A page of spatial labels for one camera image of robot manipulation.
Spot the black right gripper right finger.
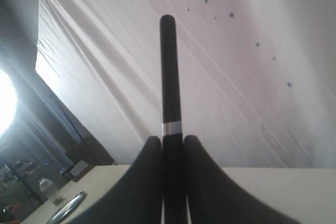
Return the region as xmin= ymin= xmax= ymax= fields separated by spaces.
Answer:
xmin=184 ymin=135 xmax=297 ymax=223

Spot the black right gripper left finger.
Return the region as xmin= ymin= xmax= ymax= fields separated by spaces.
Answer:
xmin=69 ymin=136 xmax=163 ymax=223

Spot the black paintbrush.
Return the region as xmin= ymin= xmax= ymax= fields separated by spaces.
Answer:
xmin=160 ymin=15 xmax=187 ymax=223

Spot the dark box on table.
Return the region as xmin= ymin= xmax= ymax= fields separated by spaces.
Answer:
xmin=70 ymin=160 xmax=93 ymax=182

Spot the clear plastic bottle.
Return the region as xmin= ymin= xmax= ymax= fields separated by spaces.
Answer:
xmin=39 ymin=178 xmax=64 ymax=206

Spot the white backdrop sheet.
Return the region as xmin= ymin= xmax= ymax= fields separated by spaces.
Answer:
xmin=36 ymin=0 xmax=335 ymax=168

